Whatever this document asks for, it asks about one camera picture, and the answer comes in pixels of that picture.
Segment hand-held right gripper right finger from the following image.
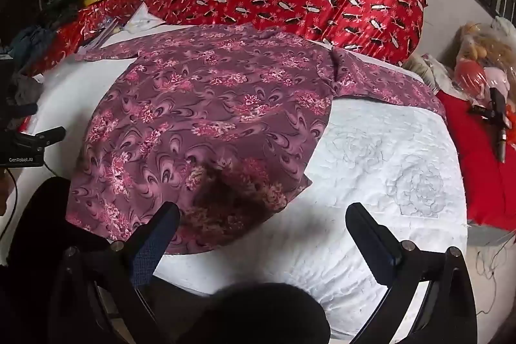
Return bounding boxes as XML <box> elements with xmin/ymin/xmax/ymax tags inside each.
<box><xmin>345</xmin><ymin>202</ymin><xmax>478</xmax><ymax>344</ymax></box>

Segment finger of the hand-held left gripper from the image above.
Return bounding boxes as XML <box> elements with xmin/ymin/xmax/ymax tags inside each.
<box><xmin>34</xmin><ymin>126</ymin><xmax>66</xmax><ymax>152</ymax></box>

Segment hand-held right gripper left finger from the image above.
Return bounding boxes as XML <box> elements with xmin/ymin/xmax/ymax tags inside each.
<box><xmin>48</xmin><ymin>202</ymin><xmax>182</xmax><ymax>344</ymax></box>

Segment purple floral garment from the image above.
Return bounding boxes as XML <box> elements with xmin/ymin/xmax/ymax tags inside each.
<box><xmin>66</xmin><ymin>24</ymin><xmax>446</xmax><ymax>254</ymax></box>

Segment dark crumpled clothes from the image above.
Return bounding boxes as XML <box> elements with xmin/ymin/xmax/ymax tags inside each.
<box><xmin>8</xmin><ymin>0</ymin><xmax>81</xmax><ymax>58</ymax></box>

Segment grey crumpled cloth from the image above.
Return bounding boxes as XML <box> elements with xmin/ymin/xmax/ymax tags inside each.
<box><xmin>8</xmin><ymin>72</ymin><xmax>43</xmax><ymax>107</ymax></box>

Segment white quilted bed cover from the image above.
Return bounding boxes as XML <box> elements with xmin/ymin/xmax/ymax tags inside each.
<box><xmin>0</xmin><ymin>24</ymin><xmax>478</xmax><ymax>344</ymax></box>

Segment person's dark trouser leg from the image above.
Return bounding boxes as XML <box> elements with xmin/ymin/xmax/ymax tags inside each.
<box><xmin>0</xmin><ymin>177</ymin><xmax>109</xmax><ymax>344</ymax></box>

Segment black thread tangle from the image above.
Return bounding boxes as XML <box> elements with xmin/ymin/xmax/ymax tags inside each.
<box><xmin>476</xmin><ymin>235</ymin><xmax>516</xmax><ymax>316</ymax></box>

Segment clear plastic sleeves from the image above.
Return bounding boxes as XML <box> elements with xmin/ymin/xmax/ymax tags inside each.
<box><xmin>81</xmin><ymin>17</ymin><xmax>122</xmax><ymax>46</ymax></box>

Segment plain red cloth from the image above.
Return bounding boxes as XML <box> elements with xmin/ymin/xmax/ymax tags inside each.
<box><xmin>435</xmin><ymin>90</ymin><xmax>516</xmax><ymax>228</ymax></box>

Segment clear plastic packet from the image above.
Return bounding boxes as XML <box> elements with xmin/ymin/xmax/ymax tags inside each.
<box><xmin>125</xmin><ymin>3</ymin><xmax>166</xmax><ymax>34</ymax></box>

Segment black hair trimmer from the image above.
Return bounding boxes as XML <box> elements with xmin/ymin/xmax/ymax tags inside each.
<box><xmin>470</xmin><ymin>86</ymin><xmax>511</xmax><ymax>163</ymax></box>

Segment pale patterned cloth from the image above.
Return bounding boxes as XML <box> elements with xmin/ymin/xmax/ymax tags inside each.
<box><xmin>403</xmin><ymin>54</ymin><xmax>456</xmax><ymax>95</ymax></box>

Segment doll in plastic wrap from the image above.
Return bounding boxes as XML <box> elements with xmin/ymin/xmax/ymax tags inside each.
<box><xmin>453</xmin><ymin>19</ymin><xmax>516</xmax><ymax>103</ymax></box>

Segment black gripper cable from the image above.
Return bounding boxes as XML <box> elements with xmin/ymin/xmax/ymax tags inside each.
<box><xmin>0</xmin><ymin>162</ymin><xmax>21</xmax><ymax>240</ymax></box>

